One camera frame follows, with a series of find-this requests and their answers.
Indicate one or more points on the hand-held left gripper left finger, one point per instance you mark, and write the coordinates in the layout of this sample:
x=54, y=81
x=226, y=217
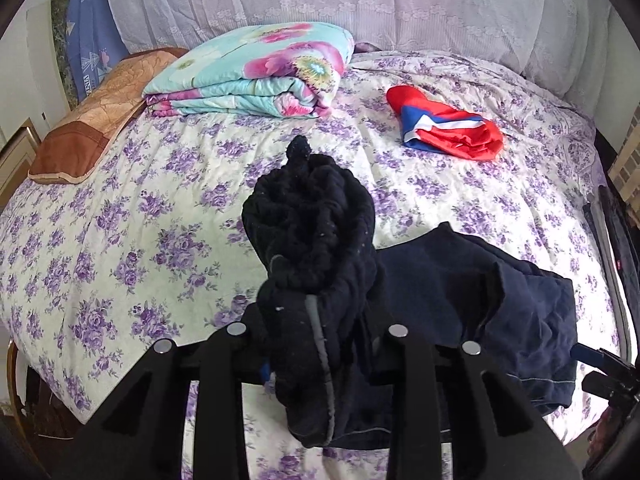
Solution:
x=225, y=385

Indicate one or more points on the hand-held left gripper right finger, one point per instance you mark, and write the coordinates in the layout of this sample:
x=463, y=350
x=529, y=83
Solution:
x=407, y=385

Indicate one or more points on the gold framed cabinet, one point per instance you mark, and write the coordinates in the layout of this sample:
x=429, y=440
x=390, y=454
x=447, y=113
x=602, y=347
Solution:
x=17, y=155

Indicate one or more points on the blue patterned pillow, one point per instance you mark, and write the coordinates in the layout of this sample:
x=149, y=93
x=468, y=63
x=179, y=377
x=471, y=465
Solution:
x=92, y=25

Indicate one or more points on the red blue white garment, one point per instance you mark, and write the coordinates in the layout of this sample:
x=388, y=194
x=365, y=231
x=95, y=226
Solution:
x=450, y=132

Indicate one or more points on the white lace headboard cover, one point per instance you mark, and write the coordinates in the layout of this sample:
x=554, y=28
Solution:
x=375, y=0

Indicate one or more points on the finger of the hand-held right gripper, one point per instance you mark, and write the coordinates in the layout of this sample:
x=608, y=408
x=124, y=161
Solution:
x=590, y=354

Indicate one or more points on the brown quilted pillow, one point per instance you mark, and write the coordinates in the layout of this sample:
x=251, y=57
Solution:
x=95, y=120

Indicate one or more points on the bed with purple floral sheet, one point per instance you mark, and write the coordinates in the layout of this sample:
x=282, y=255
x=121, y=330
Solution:
x=150, y=210

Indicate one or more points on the folded floral quilt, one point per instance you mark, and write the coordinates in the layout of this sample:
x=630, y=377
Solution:
x=250, y=70

